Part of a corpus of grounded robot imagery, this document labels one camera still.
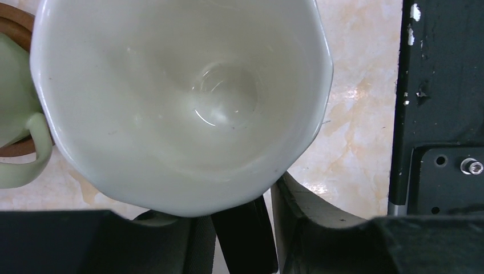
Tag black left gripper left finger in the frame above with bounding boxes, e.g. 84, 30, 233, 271
1, 210, 216, 273

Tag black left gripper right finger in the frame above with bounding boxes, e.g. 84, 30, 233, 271
271, 174, 483, 273

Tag light green mug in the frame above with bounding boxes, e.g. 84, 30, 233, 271
1, 33, 53, 189

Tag black mug white inside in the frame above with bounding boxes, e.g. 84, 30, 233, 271
29, 0, 334, 274

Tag brown wooden coaster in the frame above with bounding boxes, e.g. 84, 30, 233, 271
1, 3, 35, 158

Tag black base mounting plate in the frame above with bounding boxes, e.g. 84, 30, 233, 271
388, 1, 483, 216

